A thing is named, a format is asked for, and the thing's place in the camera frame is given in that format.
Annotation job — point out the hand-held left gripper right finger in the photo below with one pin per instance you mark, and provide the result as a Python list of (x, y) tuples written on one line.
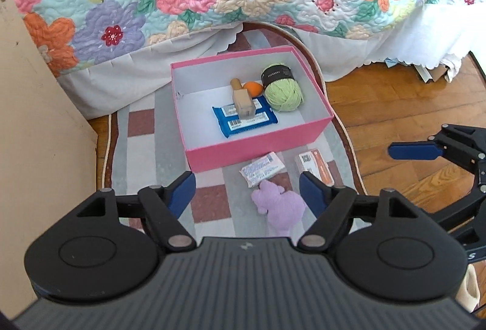
[(309, 190)]

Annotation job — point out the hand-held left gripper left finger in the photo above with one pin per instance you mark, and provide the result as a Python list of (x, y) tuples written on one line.
[(183, 193)]

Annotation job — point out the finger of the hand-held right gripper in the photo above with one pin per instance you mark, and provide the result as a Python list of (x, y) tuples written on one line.
[(414, 151), (461, 210)]

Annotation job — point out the white box orange label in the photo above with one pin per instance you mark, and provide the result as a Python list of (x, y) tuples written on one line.
[(315, 164)]

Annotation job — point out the purple plush toy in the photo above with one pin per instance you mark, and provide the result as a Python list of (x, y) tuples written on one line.
[(281, 206)]

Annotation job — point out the pink cardboard box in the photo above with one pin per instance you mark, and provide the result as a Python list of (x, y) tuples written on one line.
[(212, 159)]

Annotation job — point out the white tissue pack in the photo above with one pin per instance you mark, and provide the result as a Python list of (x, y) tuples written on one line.
[(262, 168)]

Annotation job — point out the blue wet wipes pack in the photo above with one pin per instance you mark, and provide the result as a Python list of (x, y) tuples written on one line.
[(224, 125)]

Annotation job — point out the orange makeup sponge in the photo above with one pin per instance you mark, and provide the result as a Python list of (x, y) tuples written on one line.
[(253, 89)]

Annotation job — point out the checkered oval rug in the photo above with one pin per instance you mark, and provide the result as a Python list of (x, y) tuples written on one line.
[(163, 163)]

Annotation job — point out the cardboard pieces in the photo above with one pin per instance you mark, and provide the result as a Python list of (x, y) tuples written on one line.
[(436, 73)]

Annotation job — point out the blue paper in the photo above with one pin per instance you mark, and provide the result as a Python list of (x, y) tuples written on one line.
[(395, 62)]

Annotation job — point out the green yarn ball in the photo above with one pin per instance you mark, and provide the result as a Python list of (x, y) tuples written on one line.
[(283, 94)]

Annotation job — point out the floral quilt bed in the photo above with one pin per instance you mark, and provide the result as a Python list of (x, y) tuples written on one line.
[(133, 79)]

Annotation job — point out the brown cardboard panel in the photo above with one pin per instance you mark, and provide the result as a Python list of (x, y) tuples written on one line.
[(38, 144)]

